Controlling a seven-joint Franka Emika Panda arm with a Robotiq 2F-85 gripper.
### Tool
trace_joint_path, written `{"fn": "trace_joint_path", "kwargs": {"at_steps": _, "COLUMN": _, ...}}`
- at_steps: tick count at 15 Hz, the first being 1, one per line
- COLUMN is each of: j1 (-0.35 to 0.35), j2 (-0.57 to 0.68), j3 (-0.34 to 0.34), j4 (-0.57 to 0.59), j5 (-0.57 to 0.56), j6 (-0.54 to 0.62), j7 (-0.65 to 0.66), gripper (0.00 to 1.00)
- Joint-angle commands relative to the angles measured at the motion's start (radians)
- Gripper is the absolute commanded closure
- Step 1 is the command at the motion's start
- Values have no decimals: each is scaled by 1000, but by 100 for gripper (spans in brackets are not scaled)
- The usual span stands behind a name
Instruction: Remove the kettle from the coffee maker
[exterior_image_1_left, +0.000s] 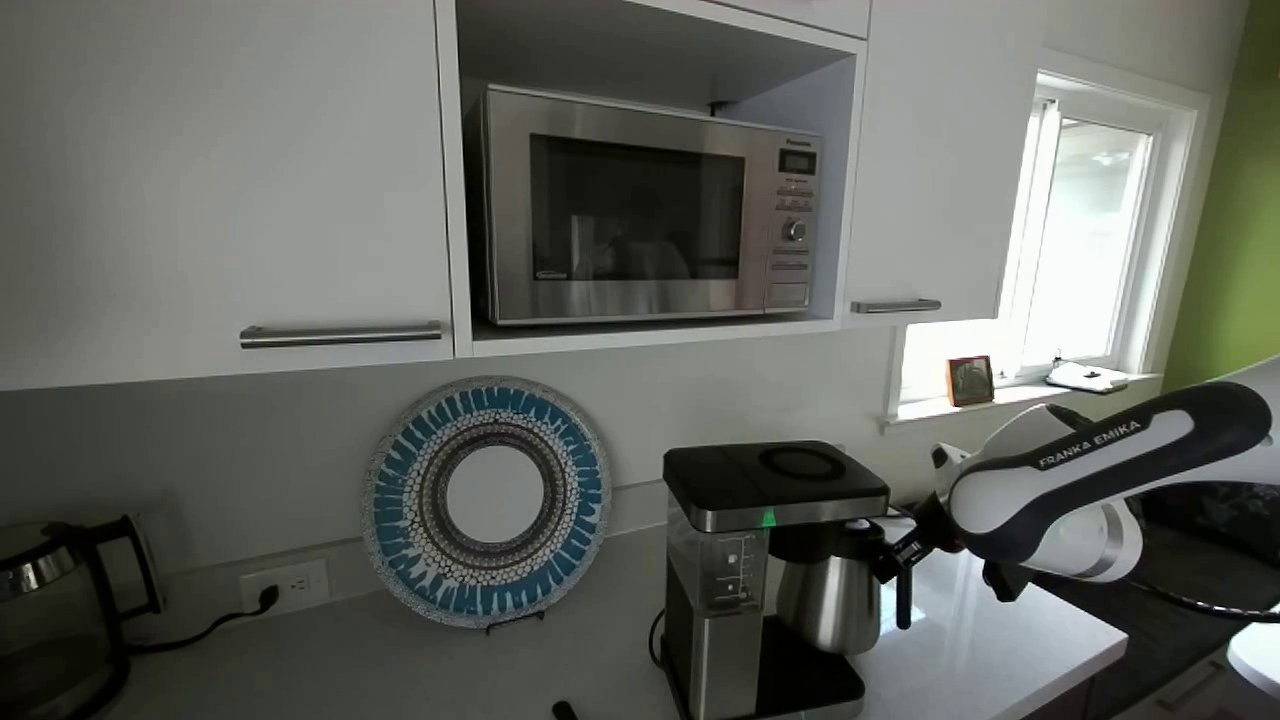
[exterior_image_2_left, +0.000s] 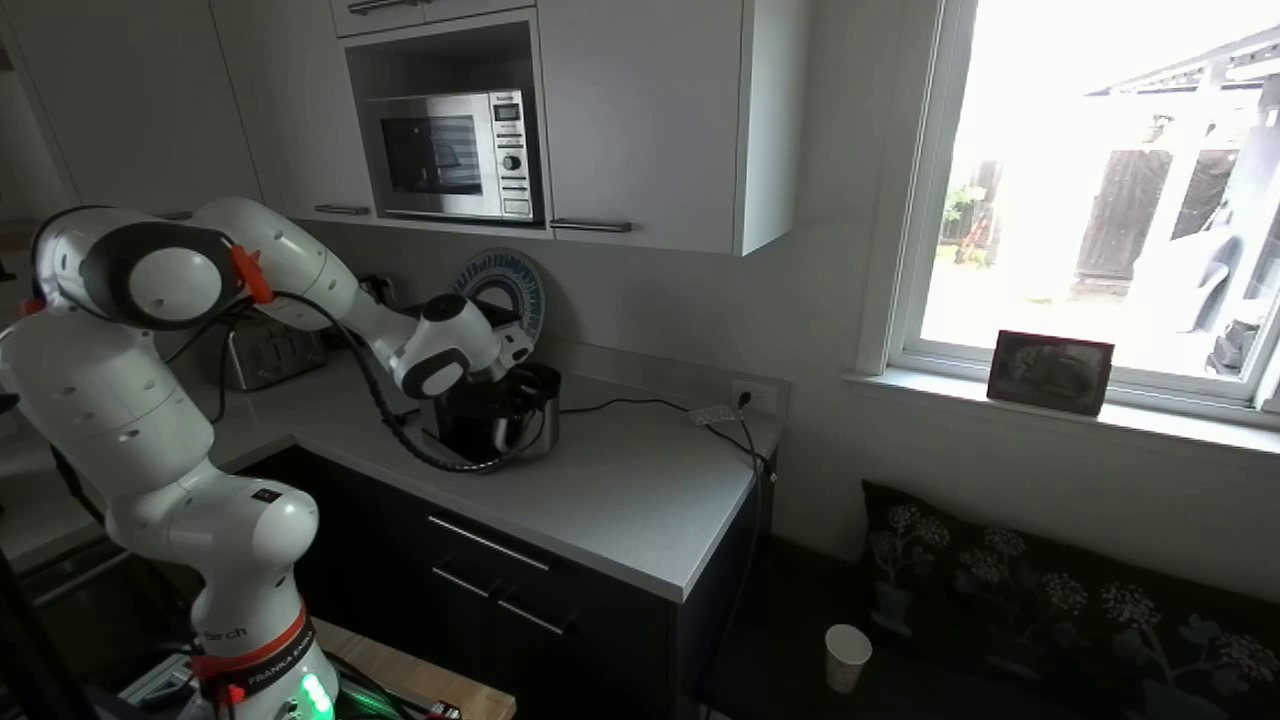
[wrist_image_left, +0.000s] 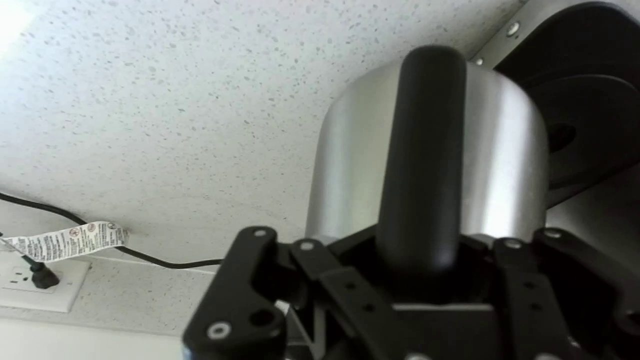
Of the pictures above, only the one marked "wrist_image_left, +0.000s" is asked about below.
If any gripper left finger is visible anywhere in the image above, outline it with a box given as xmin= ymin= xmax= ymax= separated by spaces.
xmin=181 ymin=226 xmax=401 ymax=360

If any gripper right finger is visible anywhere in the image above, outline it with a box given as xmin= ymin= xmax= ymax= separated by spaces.
xmin=492 ymin=227 xmax=640 ymax=360

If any black cable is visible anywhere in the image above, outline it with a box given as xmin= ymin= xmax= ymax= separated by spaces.
xmin=0 ymin=192 xmax=223 ymax=291

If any silver kettle with black handle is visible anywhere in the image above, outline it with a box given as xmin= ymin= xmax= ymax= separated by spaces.
xmin=305 ymin=45 xmax=551 ymax=301

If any white wall socket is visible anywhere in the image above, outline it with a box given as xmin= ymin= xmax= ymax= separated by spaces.
xmin=0 ymin=250 xmax=91 ymax=314

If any white cable tag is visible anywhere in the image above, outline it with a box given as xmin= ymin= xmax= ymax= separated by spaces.
xmin=0 ymin=221 xmax=129 ymax=263

